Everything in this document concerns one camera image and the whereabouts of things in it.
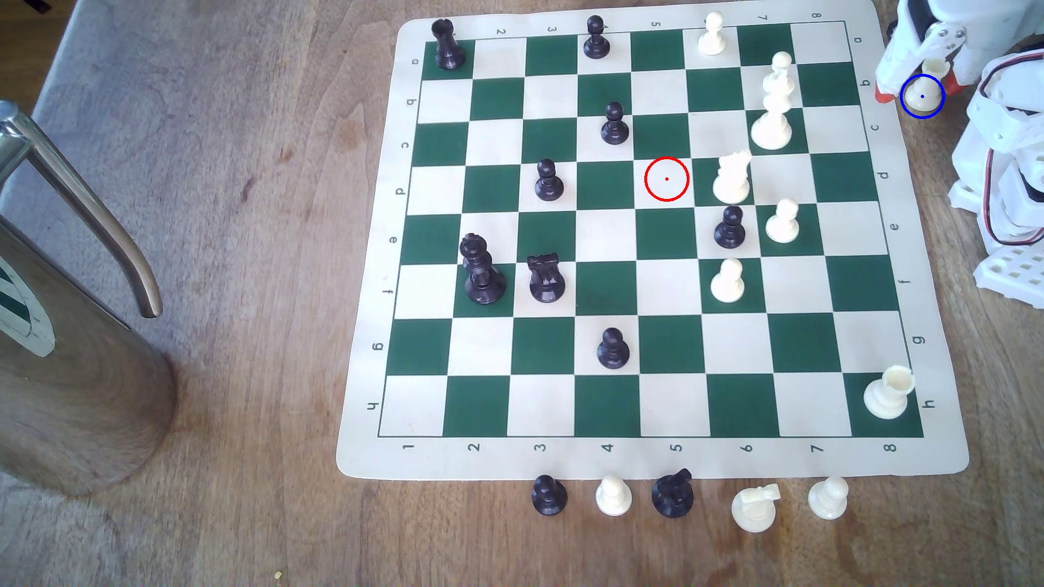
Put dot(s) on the black chess rook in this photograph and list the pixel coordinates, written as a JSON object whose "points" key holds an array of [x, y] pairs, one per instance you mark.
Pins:
{"points": [[546, 284], [448, 49]]}

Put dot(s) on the white chess knight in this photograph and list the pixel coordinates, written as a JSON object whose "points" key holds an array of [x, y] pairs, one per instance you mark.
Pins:
{"points": [[732, 183], [754, 512]]}

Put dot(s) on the white chess king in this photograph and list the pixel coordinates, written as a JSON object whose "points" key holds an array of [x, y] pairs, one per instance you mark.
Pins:
{"points": [[771, 126]]}

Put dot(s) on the small dark object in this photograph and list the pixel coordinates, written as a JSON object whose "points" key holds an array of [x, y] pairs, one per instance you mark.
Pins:
{"points": [[37, 4]]}

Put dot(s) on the white chess pawn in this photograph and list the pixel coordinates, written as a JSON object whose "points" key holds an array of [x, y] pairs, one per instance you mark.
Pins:
{"points": [[613, 497], [712, 37], [781, 60], [922, 102], [783, 226], [727, 285], [828, 500]]}

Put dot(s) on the black chess knight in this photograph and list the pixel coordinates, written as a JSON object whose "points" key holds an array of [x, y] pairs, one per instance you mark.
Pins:
{"points": [[672, 497]]}

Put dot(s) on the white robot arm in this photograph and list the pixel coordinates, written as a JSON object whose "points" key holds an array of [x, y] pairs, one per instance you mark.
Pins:
{"points": [[979, 130]]}

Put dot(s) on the white chess rook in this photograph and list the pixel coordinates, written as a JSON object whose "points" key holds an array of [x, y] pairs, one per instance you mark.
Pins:
{"points": [[887, 398]]}

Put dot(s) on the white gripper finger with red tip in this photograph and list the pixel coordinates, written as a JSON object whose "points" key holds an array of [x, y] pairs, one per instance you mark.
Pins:
{"points": [[901, 61], [946, 39]]}

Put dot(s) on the green and white chess mat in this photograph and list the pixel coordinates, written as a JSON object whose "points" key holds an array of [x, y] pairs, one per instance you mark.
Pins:
{"points": [[608, 236]]}

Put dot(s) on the white lattice robot base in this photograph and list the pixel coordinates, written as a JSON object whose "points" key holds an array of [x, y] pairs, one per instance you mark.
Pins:
{"points": [[1011, 277]]}

